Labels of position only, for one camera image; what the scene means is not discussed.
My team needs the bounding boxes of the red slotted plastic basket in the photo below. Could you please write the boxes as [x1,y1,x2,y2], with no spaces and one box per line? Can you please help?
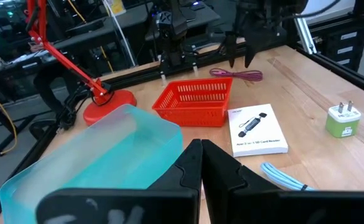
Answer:
[152,77,234,128]

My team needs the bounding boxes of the black background desk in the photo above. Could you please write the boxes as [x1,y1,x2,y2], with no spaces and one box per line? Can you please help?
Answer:
[52,2,222,52]

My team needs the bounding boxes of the white card reader box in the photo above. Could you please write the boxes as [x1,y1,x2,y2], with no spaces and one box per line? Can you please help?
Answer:
[227,103,289,158]

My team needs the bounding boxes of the teal translucent plastic bin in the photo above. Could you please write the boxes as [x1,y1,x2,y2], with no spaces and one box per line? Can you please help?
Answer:
[0,104,184,224]

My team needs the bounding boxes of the silver aluminium extrusion post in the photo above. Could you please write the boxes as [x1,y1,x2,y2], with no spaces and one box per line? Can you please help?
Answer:
[293,15,318,55]

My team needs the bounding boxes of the green and white charger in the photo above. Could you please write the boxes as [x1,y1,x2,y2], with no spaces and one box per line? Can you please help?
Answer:
[325,100,362,139]

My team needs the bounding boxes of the red desk lamp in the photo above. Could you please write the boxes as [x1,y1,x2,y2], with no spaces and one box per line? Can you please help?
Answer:
[25,0,138,127]

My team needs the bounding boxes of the magenta braided cable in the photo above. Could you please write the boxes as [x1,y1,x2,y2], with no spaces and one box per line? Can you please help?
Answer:
[208,67,264,82]

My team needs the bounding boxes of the light blue cable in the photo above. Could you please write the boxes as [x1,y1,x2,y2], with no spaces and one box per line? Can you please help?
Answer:
[260,161,316,192]

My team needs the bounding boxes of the yellow cable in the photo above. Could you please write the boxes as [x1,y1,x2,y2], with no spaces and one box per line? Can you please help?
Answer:
[66,0,114,73]
[0,80,18,163]

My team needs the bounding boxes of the black drawer cabinet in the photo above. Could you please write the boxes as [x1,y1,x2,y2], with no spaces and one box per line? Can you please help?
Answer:
[323,23,364,74]

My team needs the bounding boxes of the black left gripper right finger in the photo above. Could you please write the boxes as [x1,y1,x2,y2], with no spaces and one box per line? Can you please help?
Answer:
[201,139,364,224]

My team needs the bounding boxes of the white pole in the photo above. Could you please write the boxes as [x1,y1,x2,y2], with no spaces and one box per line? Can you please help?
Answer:
[102,0,138,68]

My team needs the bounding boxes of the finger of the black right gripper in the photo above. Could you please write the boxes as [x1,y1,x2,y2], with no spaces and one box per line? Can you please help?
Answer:
[224,30,238,68]
[243,40,258,69]

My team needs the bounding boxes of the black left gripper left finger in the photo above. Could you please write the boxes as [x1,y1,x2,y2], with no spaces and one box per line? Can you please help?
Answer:
[35,138,203,224]

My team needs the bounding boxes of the black aluminium table frame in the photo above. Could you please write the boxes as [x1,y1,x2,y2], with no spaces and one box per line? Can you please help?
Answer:
[0,12,364,224]

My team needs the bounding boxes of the black lamp power cord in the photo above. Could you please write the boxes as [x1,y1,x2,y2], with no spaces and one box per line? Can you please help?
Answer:
[56,81,116,133]

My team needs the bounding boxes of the yellow sign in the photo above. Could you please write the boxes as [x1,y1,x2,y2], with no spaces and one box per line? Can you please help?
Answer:
[109,0,127,16]

